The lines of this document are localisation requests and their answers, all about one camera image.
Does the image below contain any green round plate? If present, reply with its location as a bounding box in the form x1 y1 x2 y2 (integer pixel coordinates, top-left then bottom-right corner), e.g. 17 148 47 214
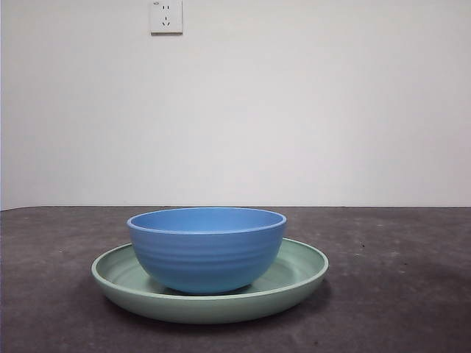
91 237 330 325

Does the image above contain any blue ribbed bowl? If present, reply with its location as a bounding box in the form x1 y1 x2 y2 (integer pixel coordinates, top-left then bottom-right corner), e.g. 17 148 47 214
127 207 288 296

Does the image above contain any white wall socket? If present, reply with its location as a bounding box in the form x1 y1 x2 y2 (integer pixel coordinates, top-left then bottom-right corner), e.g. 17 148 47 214
150 0 184 37

